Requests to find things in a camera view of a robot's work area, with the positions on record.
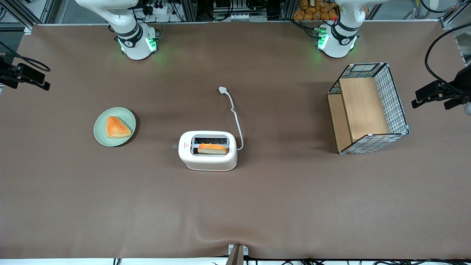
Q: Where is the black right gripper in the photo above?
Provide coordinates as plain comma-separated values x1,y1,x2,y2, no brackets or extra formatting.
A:
0,55,51,91

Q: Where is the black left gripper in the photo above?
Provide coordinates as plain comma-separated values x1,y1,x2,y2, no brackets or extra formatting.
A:
411,64,471,110

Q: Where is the white two-slot toaster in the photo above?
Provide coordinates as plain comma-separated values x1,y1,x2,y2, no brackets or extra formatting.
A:
178,131,238,172

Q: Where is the light wooden shelf board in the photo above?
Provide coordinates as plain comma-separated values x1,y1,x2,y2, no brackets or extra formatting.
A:
327,77,391,152

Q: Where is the pale green round plate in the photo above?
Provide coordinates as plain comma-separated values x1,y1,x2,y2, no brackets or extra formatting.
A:
93,107,137,147

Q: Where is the triangular golden pastry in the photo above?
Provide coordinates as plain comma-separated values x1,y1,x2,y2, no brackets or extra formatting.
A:
106,116,132,139

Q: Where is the white power strip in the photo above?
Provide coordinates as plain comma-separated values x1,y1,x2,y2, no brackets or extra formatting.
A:
144,3,174,16

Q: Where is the bag of bread rolls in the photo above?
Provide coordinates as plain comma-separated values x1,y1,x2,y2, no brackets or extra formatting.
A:
293,0,340,21

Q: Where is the toast bread slice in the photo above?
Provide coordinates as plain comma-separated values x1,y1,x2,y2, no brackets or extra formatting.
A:
198,144,227,155

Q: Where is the brown table mat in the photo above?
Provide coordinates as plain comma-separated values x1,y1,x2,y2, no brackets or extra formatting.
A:
0,21,471,260

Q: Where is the grey electronics box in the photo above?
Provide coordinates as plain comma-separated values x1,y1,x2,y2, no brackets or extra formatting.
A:
213,0,268,22

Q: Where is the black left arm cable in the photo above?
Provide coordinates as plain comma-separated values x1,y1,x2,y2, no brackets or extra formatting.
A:
425,23,471,94

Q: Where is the black wire grid basket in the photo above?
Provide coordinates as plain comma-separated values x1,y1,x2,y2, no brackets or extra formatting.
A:
327,62,410,155

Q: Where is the aluminium frame profile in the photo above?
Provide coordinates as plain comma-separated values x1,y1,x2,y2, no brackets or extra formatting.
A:
440,0,471,65
180,0,198,22
280,0,297,21
0,0,56,32

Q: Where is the white toaster power cable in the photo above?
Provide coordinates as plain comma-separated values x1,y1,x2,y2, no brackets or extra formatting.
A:
218,86,244,151

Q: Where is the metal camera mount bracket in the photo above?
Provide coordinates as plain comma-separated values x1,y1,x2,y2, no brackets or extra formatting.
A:
226,244,249,265

